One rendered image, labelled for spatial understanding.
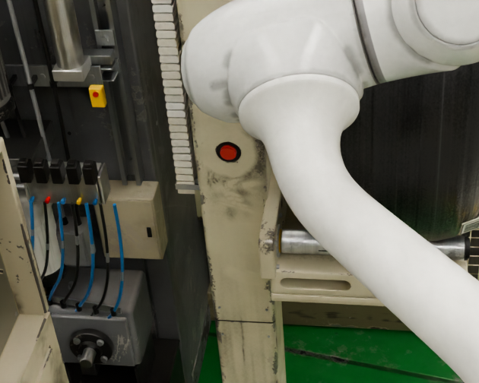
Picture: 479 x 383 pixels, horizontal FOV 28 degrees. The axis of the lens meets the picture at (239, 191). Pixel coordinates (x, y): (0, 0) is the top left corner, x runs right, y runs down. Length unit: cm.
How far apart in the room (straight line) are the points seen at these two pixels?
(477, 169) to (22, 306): 80
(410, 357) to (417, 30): 209
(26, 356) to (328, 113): 98
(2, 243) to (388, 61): 95
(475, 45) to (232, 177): 106
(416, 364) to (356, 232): 206
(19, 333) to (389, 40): 106
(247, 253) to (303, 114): 113
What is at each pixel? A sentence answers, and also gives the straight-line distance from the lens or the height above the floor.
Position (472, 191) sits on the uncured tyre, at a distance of 151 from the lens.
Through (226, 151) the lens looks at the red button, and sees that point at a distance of 172.
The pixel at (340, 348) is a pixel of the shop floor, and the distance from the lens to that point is 279.
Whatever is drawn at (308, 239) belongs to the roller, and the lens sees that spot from 174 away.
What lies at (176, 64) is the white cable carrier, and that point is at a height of 124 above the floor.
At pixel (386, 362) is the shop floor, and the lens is 276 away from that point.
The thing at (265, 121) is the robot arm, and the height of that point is 163.
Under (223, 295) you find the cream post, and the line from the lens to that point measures 197.
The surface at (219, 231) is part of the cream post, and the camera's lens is 185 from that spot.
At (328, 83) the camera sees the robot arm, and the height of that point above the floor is 166.
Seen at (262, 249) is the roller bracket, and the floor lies 93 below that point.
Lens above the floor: 207
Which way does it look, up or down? 38 degrees down
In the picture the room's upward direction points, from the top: 5 degrees counter-clockwise
